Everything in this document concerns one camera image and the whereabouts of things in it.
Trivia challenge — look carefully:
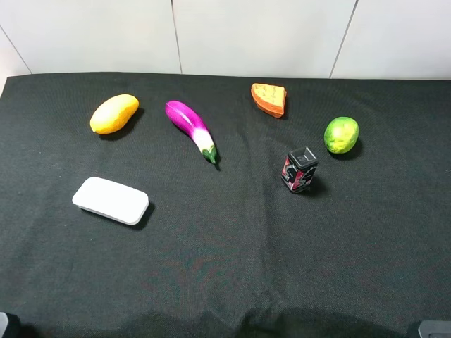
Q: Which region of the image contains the orange waffle slice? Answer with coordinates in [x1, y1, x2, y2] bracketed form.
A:
[251, 83, 287, 118]

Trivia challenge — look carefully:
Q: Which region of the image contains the black table cloth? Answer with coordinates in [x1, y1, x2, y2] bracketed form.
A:
[1, 73, 450, 337]

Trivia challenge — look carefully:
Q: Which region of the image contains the green lime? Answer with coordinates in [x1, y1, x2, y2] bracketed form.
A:
[323, 117, 359, 154]

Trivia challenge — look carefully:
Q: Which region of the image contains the purple eggplant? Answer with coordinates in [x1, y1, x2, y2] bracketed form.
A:
[165, 101, 217, 164]

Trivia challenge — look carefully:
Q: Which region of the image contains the black red tin box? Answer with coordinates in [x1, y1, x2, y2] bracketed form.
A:
[281, 146, 319, 193]

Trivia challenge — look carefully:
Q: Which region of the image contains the yellow orange mango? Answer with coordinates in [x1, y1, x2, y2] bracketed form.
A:
[89, 94, 139, 134]

